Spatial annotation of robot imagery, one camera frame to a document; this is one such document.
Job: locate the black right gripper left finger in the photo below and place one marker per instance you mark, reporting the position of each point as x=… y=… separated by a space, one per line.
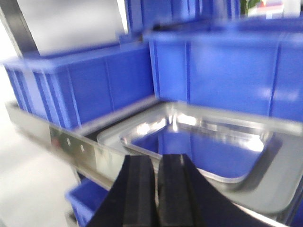
x=131 y=199

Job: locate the large blue upper crate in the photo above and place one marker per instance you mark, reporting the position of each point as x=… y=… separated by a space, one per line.
x=74 y=87

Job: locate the stainless steel shelf rail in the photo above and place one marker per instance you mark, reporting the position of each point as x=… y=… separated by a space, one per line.
x=100 y=163

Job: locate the blue upper right crate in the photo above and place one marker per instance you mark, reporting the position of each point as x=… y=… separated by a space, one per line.
x=248 y=65

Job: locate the silver steel tray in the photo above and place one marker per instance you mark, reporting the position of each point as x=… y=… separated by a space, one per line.
x=223 y=152

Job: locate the blue lower left bin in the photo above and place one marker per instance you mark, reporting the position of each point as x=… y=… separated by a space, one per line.
x=85 y=199

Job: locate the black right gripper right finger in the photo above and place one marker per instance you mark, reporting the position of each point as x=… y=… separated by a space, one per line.
x=187 y=199

